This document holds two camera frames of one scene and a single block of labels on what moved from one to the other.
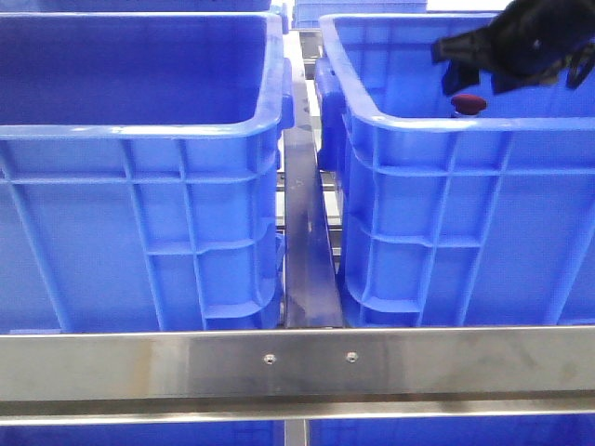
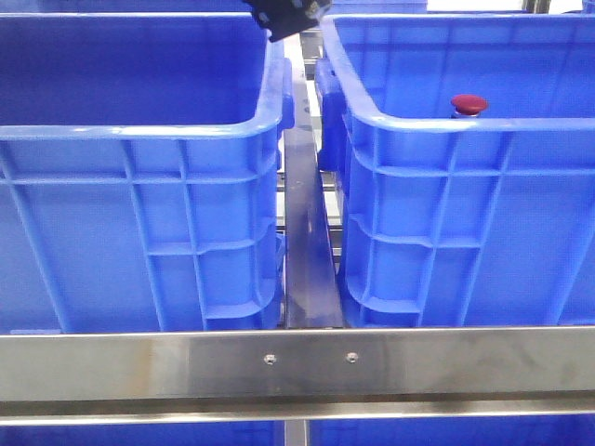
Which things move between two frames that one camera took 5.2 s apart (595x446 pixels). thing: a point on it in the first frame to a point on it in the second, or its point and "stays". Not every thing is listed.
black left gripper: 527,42 to 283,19
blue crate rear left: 150,6 stays
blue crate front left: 140,171 stays
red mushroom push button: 468,104 stays
